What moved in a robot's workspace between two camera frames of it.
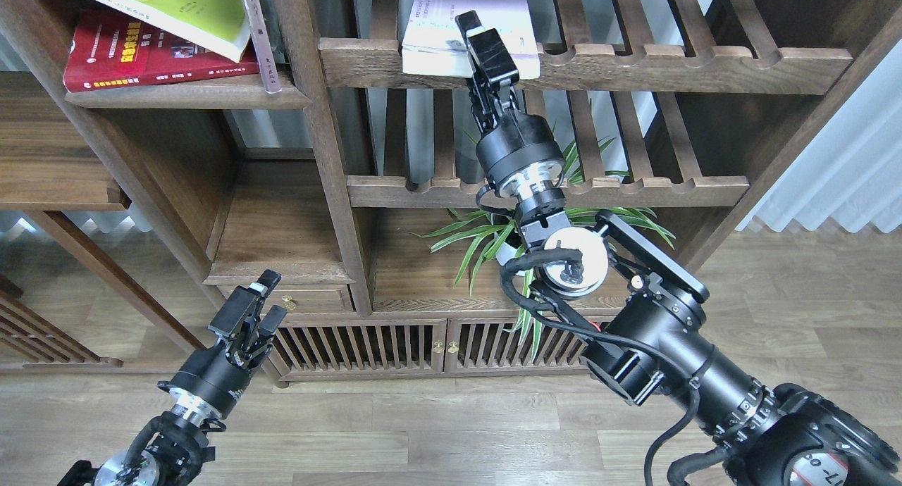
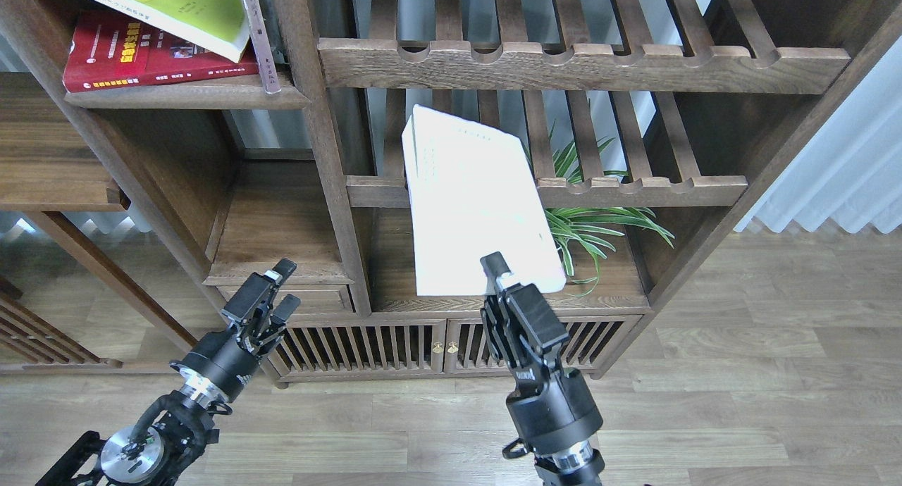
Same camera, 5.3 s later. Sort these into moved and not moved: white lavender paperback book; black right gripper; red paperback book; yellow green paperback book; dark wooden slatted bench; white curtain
Moved: black right gripper; white lavender paperback book
Not moved: white curtain; red paperback book; yellow green paperback book; dark wooden slatted bench
